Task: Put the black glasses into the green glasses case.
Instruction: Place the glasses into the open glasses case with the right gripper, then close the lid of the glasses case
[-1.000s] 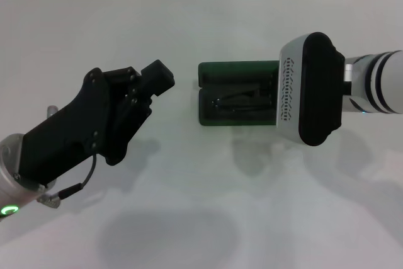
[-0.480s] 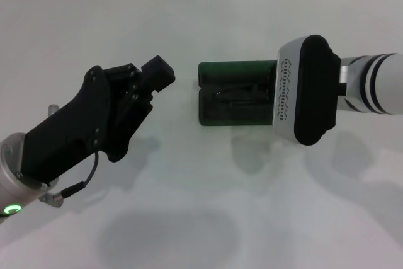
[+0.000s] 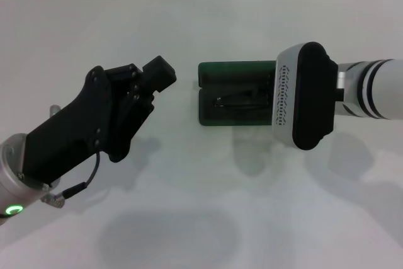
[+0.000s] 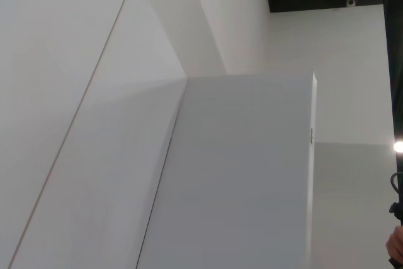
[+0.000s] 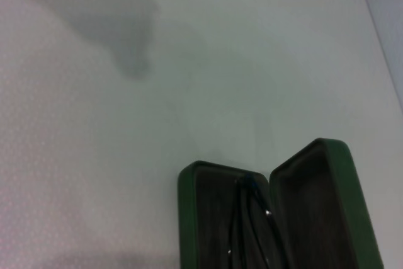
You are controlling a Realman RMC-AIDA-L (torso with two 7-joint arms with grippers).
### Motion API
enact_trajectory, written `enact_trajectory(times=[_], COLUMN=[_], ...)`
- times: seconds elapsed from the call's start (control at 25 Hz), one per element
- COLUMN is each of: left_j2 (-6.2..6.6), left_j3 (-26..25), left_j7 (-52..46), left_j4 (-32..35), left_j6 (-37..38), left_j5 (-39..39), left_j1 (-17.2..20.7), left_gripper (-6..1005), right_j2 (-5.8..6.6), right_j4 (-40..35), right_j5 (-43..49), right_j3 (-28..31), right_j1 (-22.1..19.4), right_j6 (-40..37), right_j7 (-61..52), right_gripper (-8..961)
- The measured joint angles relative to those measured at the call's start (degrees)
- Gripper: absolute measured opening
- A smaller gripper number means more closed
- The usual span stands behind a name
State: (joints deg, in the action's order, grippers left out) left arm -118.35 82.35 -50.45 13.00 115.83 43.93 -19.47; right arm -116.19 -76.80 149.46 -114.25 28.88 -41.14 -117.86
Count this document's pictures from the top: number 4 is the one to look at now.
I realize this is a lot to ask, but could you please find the bystander hand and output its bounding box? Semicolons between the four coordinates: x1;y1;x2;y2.
385;224;403;263

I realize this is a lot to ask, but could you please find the white cabinet panel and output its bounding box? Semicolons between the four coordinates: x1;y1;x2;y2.
135;69;318;269

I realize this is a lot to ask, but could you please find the black vertical beam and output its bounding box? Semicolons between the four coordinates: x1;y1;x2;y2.
382;0;403;175

